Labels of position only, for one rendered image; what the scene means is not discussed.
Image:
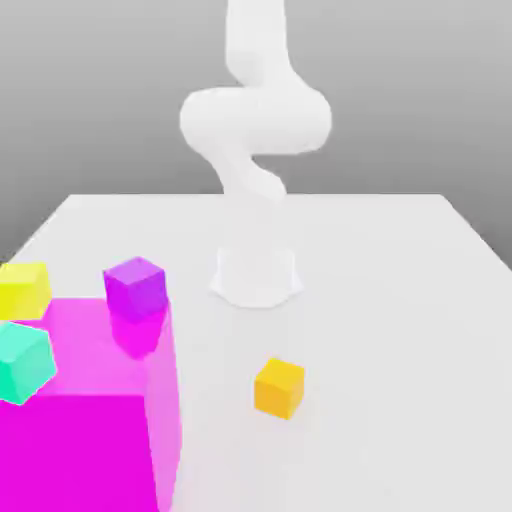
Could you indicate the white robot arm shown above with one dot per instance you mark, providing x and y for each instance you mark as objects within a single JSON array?
[{"x": 256, "y": 120}]

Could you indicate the small purple cube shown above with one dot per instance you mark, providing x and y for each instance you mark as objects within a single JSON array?
[{"x": 136, "y": 290}]

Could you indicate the small orange cube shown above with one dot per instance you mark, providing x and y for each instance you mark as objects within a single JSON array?
[{"x": 278, "y": 390}]

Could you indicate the small yellow cube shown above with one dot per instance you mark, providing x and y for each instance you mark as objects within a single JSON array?
[{"x": 22, "y": 290}]

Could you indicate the small turquoise cube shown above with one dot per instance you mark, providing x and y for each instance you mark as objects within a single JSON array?
[{"x": 22, "y": 362}]

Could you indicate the large magenta box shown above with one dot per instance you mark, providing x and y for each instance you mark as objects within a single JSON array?
[{"x": 80, "y": 448}]

